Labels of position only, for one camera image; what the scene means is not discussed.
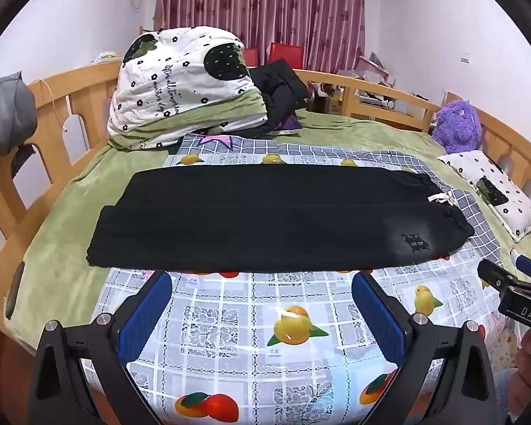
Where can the small white floral pillow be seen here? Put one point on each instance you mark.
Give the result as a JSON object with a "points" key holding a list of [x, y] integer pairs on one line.
{"points": [[491, 186]]}

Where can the red chair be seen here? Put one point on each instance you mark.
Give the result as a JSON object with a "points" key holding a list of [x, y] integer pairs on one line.
{"points": [[287, 53], [251, 56]]}

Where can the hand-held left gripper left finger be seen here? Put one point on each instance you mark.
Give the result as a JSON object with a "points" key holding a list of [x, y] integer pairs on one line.
{"points": [[144, 318]]}

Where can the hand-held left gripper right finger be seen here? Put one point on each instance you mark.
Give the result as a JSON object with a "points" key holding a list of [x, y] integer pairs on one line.
{"points": [[378, 318]]}

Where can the black jacket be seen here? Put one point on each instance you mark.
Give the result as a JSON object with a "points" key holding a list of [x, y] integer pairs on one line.
{"points": [[278, 88]]}

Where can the pile of boxes and papers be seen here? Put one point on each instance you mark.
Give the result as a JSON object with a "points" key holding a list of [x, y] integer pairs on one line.
{"points": [[374, 71]]}

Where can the wooden bed frame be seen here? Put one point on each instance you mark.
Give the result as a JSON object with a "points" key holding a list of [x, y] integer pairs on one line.
{"points": [[93, 97]]}

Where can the person's right hand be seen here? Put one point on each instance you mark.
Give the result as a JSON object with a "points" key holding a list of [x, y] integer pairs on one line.
{"points": [[529, 358]]}

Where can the black pants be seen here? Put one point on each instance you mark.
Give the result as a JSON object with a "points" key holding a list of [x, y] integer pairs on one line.
{"points": [[265, 217]]}

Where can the maroon patterned curtain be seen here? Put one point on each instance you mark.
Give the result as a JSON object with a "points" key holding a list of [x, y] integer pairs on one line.
{"points": [[270, 9]]}

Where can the purple plush toy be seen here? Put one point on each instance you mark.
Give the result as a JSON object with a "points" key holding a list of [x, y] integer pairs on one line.
{"points": [[458, 126]]}

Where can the white floral folded quilt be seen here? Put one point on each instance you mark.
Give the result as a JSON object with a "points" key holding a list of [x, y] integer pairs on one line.
{"points": [[172, 75]]}

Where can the pale star print cloth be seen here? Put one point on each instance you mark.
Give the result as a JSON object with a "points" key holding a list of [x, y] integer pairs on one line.
{"points": [[502, 345]]}

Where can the grey cloth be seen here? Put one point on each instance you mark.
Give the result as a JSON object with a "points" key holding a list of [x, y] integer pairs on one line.
{"points": [[6, 110]]}

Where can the purple cloth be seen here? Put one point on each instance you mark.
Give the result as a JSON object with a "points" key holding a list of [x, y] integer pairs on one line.
{"points": [[290, 125]]}

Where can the fruit print plastic tablecloth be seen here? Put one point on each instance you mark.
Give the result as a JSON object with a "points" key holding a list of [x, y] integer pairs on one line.
{"points": [[248, 327]]}

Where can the green blanket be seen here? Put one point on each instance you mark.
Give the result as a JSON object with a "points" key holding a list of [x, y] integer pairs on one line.
{"points": [[71, 212]]}

